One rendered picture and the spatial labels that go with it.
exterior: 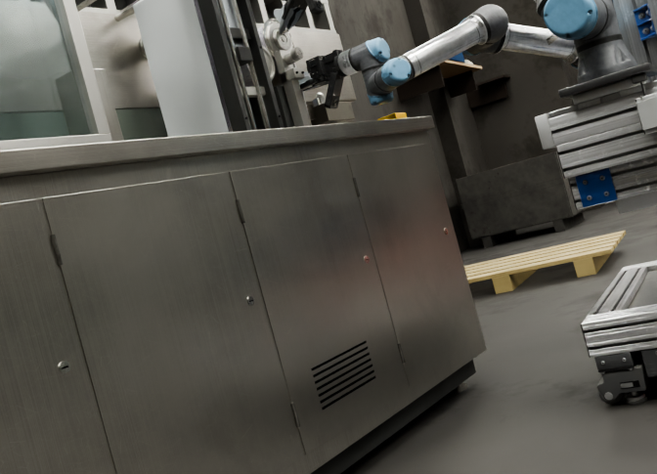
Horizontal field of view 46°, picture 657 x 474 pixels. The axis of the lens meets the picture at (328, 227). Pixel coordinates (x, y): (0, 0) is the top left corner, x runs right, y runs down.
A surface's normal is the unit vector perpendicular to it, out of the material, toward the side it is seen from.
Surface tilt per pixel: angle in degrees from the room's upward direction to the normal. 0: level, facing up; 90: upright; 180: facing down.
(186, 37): 90
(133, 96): 90
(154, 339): 90
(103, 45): 90
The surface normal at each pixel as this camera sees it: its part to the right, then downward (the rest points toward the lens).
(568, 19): -0.50, 0.26
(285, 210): 0.78, -0.21
